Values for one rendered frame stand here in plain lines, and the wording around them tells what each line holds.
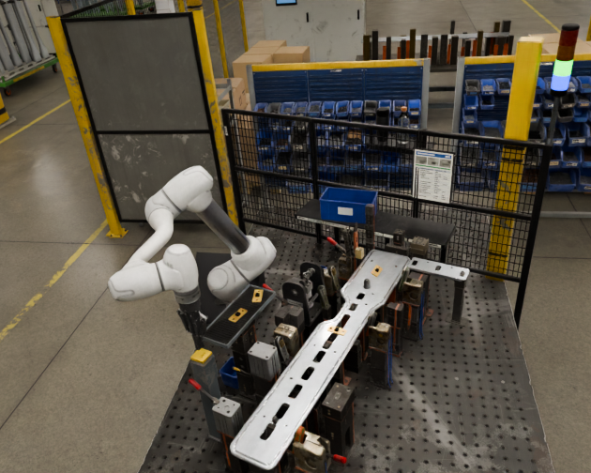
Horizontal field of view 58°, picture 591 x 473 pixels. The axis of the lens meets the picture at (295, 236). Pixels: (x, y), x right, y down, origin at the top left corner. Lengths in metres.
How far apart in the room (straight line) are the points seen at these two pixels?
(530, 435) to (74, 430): 2.55
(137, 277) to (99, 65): 3.17
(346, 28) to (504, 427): 7.41
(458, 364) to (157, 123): 3.18
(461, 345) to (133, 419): 2.00
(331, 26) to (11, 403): 7.05
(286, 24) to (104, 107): 4.85
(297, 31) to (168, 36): 4.90
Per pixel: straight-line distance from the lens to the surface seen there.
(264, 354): 2.12
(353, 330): 2.36
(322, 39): 9.10
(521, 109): 2.77
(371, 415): 2.43
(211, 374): 2.15
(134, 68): 4.64
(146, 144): 4.85
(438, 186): 2.97
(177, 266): 1.79
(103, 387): 3.84
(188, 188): 2.28
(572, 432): 3.49
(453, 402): 2.52
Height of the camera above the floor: 2.58
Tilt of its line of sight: 32 degrees down
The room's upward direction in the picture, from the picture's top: 5 degrees counter-clockwise
